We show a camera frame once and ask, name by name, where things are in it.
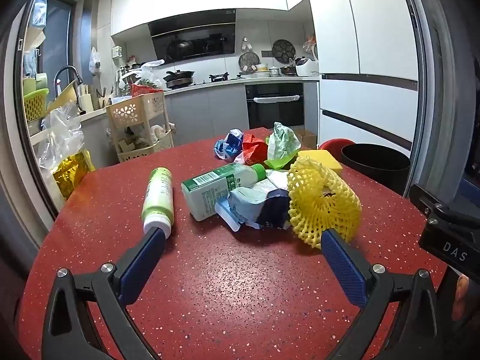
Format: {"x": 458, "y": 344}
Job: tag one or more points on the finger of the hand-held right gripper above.
{"x": 450, "y": 212}

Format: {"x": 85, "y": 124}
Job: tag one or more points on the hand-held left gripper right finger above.
{"x": 345, "y": 266}

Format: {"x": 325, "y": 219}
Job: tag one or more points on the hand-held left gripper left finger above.
{"x": 140, "y": 266}

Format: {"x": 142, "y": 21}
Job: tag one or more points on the black trash bin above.
{"x": 375, "y": 168}

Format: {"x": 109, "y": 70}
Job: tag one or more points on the green and white milk carton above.
{"x": 217, "y": 193}

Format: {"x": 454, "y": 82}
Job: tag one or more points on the bright green wrapper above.
{"x": 279, "y": 164}

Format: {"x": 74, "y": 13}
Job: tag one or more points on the blue and white plastic bag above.
{"x": 229, "y": 144}

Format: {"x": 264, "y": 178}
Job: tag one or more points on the person's right hand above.
{"x": 462, "y": 290}

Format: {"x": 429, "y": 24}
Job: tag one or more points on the yellow foam fruit net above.
{"x": 322, "y": 202}

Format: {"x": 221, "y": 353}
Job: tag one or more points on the green and white tube bottle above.
{"x": 159, "y": 198}

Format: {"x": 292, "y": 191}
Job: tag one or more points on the crumpled light blue packet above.
{"x": 258, "y": 206}

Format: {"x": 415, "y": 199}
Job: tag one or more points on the yellow sponge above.
{"x": 324, "y": 156}

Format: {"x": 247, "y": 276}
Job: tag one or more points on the gold foil bag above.
{"x": 71, "y": 172}

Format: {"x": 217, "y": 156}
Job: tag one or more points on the red chair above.
{"x": 333, "y": 144}

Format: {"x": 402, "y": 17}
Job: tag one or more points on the cardboard box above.
{"x": 305, "y": 138}

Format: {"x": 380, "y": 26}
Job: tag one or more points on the light green plastic bag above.
{"x": 283, "y": 140}

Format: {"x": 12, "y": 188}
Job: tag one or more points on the red plastic bag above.
{"x": 255, "y": 150}

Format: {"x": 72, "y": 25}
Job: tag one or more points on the beige storage cart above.
{"x": 137, "y": 114}

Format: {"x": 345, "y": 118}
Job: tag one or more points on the clear plastic bag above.
{"x": 62, "y": 135}

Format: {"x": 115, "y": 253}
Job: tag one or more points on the white fridge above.
{"x": 367, "y": 63}

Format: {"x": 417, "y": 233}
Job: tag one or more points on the utensil holder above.
{"x": 103, "y": 99}

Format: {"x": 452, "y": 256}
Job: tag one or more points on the black built-in oven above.
{"x": 275, "y": 108}

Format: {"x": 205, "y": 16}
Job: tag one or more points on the black wok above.
{"x": 179, "y": 78}

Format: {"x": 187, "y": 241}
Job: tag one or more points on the green plastic basket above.
{"x": 35, "y": 103}

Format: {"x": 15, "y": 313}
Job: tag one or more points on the white rice cooker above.
{"x": 307, "y": 67}

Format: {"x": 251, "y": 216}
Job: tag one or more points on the gas stove burner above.
{"x": 219, "y": 78}

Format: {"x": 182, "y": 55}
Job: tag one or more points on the black kitchen faucet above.
{"x": 73, "y": 72}

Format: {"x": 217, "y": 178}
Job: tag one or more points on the hanging white plastic bag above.
{"x": 94, "y": 60}

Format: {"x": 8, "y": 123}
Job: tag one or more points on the round black patterned trivet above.
{"x": 284, "y": 50}

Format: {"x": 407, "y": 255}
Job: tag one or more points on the round grey patterned plate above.
{"x": 249, "y": 60}

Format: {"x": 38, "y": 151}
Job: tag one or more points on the black range hood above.
{"x": 195, "y": 41}

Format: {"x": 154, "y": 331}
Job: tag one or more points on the kitchen window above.
{"x": 56, "y": 37}

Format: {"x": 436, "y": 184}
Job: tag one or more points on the grey sliding door frame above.
{"x": 431, "y": 82}

